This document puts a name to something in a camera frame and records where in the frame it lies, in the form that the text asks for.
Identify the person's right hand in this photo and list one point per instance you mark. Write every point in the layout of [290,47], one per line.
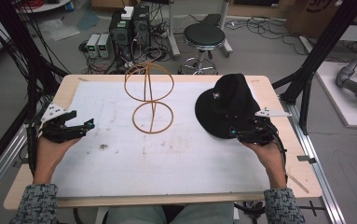
[271,160]

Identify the white box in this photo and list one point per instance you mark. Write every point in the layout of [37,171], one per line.
[127,13]

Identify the grey power supply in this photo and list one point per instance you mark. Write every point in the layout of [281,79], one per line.
[104,45]
[92,45]

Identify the cardboard box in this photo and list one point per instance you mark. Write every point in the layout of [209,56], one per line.
[303,18]

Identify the white platform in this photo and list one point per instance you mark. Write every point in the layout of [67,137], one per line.
[340,102]

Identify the person's legs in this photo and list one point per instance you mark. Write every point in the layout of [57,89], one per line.
[173,214]

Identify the person's left hand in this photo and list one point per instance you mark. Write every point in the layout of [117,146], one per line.
[51,154]

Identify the black computer tower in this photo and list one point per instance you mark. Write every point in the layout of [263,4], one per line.
[141,26]
[120,34]

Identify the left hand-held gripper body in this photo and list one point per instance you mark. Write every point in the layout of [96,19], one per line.
[53,128]

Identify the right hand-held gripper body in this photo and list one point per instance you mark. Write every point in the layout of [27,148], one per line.
[261,130]

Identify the white desk leg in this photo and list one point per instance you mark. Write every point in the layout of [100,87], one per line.
[173,31]
[226,31]

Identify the blue tape roll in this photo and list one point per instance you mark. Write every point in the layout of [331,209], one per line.
[69,6]

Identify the white table mat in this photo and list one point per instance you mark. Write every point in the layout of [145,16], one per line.
[135,165]

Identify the black hat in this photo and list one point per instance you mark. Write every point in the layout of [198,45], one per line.
[229,99]

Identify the white round table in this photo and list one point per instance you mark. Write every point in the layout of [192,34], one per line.
[45,5]

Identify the black round stool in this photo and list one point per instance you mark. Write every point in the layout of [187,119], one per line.
[204,34]

